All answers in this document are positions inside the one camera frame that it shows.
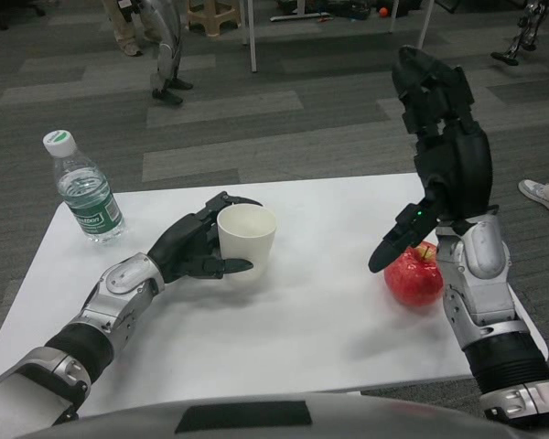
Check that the silver humanoid robot legs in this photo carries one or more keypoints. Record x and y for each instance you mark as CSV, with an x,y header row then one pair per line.
x,y
519,32

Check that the white standing desk base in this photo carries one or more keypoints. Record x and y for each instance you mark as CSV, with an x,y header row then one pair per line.
x,y
299,16

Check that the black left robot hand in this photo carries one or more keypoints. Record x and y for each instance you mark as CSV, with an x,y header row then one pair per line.
x,y
187,249

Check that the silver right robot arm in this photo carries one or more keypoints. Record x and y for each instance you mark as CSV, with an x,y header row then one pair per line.
x,y
489,311

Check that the grey sneaker of person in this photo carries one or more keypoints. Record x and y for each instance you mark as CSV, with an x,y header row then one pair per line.
x,y
541,194

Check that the white paper cup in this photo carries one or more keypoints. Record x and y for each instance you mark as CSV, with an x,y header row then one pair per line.
x,y
246,242

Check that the red apple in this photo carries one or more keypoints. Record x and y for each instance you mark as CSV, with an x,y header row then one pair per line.
x,y
414,274

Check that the silver robot chest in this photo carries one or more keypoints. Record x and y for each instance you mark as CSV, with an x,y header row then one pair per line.
x,y
274,416

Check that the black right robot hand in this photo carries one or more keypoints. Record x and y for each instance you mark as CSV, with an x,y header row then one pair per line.
x,y
457,174

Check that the clear plastic water bottle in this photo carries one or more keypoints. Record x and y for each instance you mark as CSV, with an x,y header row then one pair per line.
x,y
84,189

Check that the orange ball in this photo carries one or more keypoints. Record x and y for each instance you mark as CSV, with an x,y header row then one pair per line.
x,y
383,12

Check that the person in beige trousers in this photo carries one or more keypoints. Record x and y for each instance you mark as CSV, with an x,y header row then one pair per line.
x,y
125,27

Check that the white desk frame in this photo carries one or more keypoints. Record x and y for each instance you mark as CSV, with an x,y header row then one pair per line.
x,y
329,27

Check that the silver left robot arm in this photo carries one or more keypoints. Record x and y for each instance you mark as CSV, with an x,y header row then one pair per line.
x,y
82,329

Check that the beige plastic stool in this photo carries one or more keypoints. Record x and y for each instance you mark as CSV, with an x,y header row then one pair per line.
x,y
212,16

